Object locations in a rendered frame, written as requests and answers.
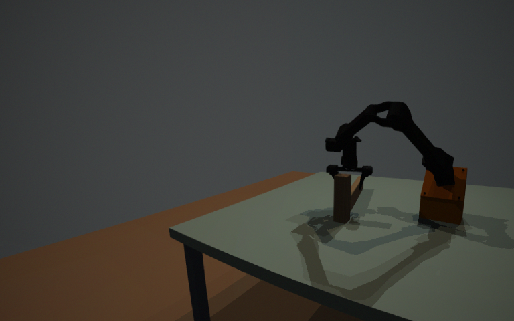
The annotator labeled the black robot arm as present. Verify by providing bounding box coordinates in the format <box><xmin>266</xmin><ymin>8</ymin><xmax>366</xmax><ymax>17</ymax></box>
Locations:
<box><xmin>325</xmin><ymin>101</ymin><xmax>455</xmax><ymax>186</ymax></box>

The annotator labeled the dark brown wooden post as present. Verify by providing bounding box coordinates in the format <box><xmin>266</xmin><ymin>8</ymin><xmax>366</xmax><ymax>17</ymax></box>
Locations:
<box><xmin>333</xmin><ymin>174</ymin><xmax>351</xmax><ymax>224</ymax></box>

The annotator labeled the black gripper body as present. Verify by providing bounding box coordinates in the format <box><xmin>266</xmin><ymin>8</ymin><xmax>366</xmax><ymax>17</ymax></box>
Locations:
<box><xmin>326</xmin><ymin>153</ymin><xmax>373</xmax><ymax>175</ymax></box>

